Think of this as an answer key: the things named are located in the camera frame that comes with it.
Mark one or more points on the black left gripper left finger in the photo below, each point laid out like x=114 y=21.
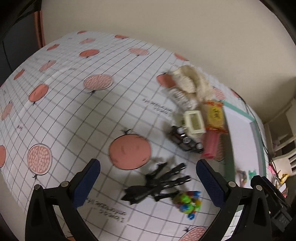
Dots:
x=42 y=222

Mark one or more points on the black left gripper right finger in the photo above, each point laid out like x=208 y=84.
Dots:
x=254 y=222

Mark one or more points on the colourful small toy cluster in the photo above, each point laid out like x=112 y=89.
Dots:
x=188 y=203

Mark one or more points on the pink hair roller clip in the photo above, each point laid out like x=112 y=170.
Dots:
x=210 y=144

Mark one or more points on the black skeleton hand clip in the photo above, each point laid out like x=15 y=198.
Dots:
x=155 y=185

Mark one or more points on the black toy car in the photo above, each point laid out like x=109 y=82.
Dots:
x=185 y=142

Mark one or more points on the yellow rice cracker packet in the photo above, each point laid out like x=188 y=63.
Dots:
x=213 y=115

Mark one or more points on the cream hair claw clip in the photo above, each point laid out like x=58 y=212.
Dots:
x=193 y=123

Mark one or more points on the cotton swabs plastic bag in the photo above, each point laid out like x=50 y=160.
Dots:
x=181 y=99

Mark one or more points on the cream knitted cloth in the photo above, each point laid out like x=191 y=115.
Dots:
x=193 y=82

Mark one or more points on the green white shallow box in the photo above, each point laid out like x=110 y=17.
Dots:
x=243 y=147

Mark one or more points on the white chair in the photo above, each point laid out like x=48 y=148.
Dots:
x=280 y=131

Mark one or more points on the white grid pomegranate tablecloth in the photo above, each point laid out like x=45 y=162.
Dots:
x=66 y=103

